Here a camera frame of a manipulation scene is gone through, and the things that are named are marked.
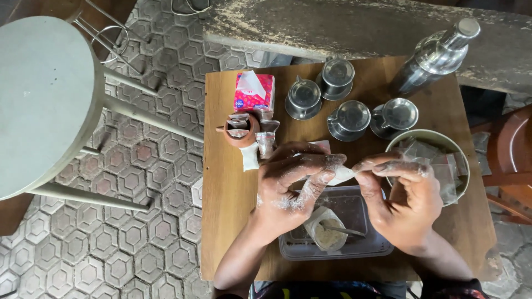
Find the person's left hand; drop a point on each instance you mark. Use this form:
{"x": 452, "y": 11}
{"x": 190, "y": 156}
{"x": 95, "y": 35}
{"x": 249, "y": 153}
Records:
{"x": 282, "y": 187}

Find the person's right hand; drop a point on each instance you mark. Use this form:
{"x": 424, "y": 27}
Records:
{"x": 407, "y": 207}

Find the small white powder packet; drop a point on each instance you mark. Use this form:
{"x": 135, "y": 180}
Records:
{"x": 344, "y": 173}

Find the white filled packet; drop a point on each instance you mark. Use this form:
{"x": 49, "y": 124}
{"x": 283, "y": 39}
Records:
{"x": 250, "y": 157}

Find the small clear plastic packet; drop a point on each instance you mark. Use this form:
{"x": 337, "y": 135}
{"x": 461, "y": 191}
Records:
{"x": 269, "y": 126}
{"x": 264, "y": 113}
{"x": 266, "y": 144}

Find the heap of empty plastic bags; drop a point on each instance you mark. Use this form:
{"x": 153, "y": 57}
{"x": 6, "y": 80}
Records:
{"x": 444, "y": 170}

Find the clear plastic container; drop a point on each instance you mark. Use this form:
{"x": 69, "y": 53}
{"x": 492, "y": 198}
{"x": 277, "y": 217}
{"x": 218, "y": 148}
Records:
{"x": 365, "y": 245}

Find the pink white paper piece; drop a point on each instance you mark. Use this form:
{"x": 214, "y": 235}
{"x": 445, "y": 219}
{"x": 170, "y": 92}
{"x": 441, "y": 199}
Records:
{"x": 323, "y": 146}

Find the brown clay mug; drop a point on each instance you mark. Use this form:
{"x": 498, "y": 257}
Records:
{"x": 241, "y": 139}

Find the metal spoon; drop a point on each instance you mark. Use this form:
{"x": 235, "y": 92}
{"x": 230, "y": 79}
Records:
{"x": 347, "y": 231}

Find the plastic bag of powder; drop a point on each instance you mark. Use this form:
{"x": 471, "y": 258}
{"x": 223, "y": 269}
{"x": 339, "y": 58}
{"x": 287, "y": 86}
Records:
{"x": 328, "y": 239}

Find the metal bowl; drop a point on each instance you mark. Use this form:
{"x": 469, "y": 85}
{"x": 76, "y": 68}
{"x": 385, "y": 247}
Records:
{"x": 428, "y": 137}

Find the packets bunch in mug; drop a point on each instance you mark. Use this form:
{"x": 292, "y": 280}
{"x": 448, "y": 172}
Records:
{"x": 238, "y": 123}

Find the steel coffee filter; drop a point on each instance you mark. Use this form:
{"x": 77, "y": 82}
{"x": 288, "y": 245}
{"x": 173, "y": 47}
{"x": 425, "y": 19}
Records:
{"x": 397, "y": 116}
{"x": 303, "y": 99}
{"x": 336, "y": 79}
{"x": 351, "y": 118}

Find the pink tissue box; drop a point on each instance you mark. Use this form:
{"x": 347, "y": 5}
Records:
{"x": 253, "y": 97}

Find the person's dark patterned clothing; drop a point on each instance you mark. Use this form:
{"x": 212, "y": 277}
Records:
{"x": 332, "y": 290}

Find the wooden chair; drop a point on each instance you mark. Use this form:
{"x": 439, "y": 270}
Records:
{"x": 511, "y": 166}

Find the steel cocktail shaker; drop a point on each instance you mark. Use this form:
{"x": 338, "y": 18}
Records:
{"x": 432, "y": 58}

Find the weathered concrete bench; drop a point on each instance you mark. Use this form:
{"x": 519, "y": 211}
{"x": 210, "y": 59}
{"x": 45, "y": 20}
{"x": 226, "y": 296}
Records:
{"x": 374, "y": 33}

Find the round white stool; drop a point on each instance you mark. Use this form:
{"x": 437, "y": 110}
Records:
{"x": 45, "y": 104}

